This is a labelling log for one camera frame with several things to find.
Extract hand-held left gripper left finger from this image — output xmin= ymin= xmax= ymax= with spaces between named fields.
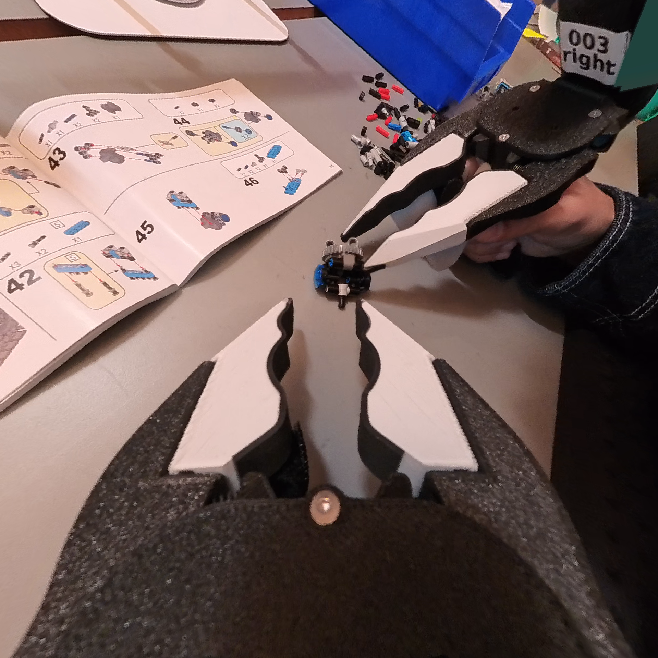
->
xmin=168 ymin=297 xmax=296 ymax=493

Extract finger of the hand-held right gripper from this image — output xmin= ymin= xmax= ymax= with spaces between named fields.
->
xmin=362 ymin=171 xmax=529 ymax=272
xmin=340 ymin=133 xmax=470 ymax=242

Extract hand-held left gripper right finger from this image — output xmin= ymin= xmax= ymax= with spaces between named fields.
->
xmin=355 ymin=300 xmax=480 ymax=499

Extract black brick assembly blue wheels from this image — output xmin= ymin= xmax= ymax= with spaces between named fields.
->
xmin=312 ymin=237 xmax=372 ymax=309

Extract person's right forearm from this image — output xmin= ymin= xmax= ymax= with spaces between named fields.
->
xmin=535 ymin=182 xmax=658 ymax=340

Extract person's right hand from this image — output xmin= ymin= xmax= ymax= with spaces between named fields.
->
xmin=464 ymin=176 xmax=617 ymax=264

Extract pile of small brick parts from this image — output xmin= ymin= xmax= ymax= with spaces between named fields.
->
xmin=352 ymin=72 xmax=448 ymax=178

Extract blue plastic bin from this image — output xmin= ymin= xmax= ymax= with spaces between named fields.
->
xmin=308 ymin=0 xmax=538 ymax=111

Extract open instruction booklet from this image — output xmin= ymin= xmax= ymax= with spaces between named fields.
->
xmin=0 ymin=78 xmax=343 ymax=412

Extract white stand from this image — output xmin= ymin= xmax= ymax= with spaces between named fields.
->
xmin=33 ymin=0 xmax=290 ymax=43

